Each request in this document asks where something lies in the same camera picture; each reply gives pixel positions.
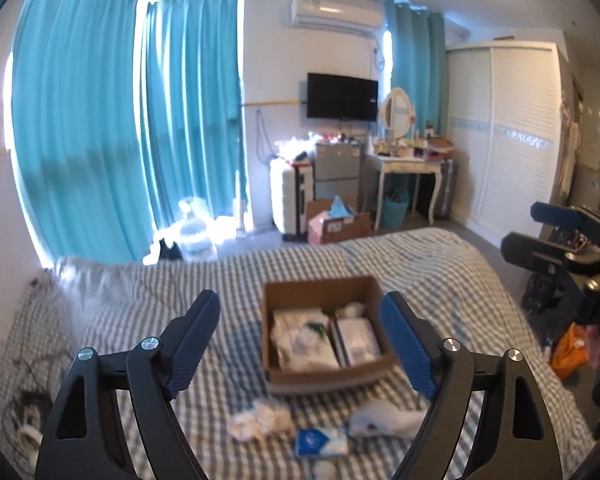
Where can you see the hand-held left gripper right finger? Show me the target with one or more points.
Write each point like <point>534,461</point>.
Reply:
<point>405,340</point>

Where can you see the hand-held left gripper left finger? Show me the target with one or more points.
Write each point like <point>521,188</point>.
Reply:
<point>192,340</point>

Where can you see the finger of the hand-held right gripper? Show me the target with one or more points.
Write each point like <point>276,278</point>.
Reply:
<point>530,252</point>
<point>555,214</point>

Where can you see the black bag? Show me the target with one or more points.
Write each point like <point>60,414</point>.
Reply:
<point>540,292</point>

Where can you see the white packet with blue print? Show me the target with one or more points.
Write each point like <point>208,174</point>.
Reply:
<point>357,340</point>

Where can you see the small white cloth ball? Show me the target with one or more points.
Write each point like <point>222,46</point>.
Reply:
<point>352,308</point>

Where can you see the grey checked bed blanket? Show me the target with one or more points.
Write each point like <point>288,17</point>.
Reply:
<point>130,305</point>

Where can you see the orange plastic bag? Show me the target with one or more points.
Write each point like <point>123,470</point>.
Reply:
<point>570,352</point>

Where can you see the white sock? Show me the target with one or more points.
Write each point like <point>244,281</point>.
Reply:
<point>385,417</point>

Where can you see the white sliding wardrobe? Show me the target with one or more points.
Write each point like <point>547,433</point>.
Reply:
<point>505,135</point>

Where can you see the open cardboard box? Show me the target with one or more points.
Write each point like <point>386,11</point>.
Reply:
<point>280,377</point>

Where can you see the crumpled white cloth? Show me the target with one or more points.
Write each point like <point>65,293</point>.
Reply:
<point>260,417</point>

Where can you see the grey suitcase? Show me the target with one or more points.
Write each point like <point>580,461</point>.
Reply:
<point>447,187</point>

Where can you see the clear water jug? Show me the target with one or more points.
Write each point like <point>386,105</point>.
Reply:
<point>195,235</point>

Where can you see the white packet with green print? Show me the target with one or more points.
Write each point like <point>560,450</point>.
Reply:
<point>300,342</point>

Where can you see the white pillow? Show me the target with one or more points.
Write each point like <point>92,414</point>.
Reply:
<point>87,272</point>

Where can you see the teal plastic basket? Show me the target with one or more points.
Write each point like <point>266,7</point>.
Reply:
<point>395,210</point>

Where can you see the floor cardboard box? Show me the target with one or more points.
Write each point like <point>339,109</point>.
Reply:
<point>337,225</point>

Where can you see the blue tissue pack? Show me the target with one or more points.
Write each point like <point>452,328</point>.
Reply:
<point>320,444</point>

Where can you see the white dressing table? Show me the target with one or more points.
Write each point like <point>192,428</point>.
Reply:
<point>405,166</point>

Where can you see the white suitcase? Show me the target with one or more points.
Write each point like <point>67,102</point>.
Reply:
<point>290,195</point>

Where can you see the grey mini fridge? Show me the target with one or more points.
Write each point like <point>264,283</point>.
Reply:
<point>336,170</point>

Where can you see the oval white vanity mirror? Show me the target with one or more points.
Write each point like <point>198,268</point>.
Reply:
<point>396,110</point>

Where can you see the narrow teal curtain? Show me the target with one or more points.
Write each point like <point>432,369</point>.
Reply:
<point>412,55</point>

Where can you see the wide teal curtain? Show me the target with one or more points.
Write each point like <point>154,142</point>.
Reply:
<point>105,125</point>

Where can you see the white air conditioner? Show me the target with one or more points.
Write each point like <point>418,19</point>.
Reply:
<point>332,12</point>

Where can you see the black wall television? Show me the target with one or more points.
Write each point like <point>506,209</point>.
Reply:
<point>342,96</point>

